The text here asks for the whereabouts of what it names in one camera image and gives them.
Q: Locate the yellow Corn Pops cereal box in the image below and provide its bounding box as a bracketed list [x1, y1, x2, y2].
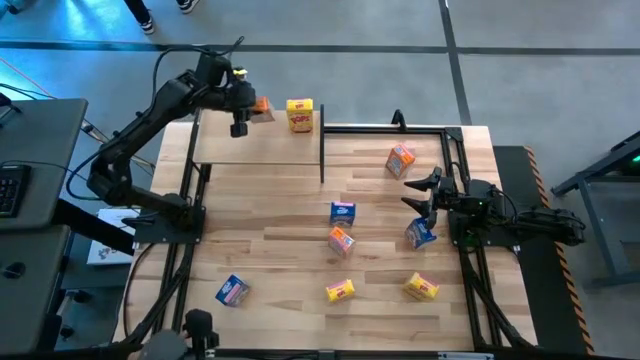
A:
[325, 278, 357, 304]
[403, 271, 441, 302]
[285, 97, 315, 134]

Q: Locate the silver table edge bracket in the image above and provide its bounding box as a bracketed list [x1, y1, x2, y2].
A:
[437, 352, 495, 360]

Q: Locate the floor cable bundle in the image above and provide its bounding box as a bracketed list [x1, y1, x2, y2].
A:
[79, 117, 157, 174]

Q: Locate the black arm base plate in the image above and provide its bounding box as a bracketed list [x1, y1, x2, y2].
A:
[447, 207, 521, 247]
[132, 207, 206, 246]

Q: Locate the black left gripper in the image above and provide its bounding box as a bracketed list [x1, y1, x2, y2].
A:
[225, 67, 259, 139]

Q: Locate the black keyboard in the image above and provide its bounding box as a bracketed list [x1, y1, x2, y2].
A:
[0, 164, 32, 219]

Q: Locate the black desk support beam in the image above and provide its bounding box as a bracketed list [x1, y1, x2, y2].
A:
[52, 198, 137, 257]

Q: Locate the orange Mini Wheats cereal box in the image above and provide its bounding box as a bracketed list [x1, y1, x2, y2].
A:
[249, 96, 276, 125]
[327, 225, 357, 259]
[384, 143, 417, 180]

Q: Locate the black hazard-striped floor mat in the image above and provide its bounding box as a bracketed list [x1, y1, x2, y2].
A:
[492, 144, 597, 357]

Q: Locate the grey side desk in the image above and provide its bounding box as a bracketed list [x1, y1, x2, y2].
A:
[0, 98, 89, 231]
[0, 224, 72, 355]

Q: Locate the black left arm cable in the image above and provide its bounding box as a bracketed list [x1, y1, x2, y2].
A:
[151, 35, 246, 101]

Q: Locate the wooden shelf with black posts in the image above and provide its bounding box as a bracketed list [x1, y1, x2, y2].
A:
[182, 102, 327, 185]

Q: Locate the grey metal cart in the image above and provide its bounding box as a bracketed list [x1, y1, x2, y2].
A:
[551, 130, 640, 294]

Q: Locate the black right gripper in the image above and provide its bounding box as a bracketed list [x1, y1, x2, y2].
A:
[400, 166, 471, 231]

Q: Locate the white printed board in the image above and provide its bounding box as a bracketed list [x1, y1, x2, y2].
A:
[85, 207, 137, 266]

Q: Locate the black desk knob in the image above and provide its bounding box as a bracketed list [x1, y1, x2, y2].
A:
[2, 261, 27, 280]

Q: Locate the black metal table frame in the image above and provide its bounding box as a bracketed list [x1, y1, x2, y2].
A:
[117, 108, 539, 351]

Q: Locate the blue Frosted Flakes cereal box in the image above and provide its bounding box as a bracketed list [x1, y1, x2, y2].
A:
[214, 273, 252, 308]
[329, 201, 357, 229]
[404, 217, 439, 251]

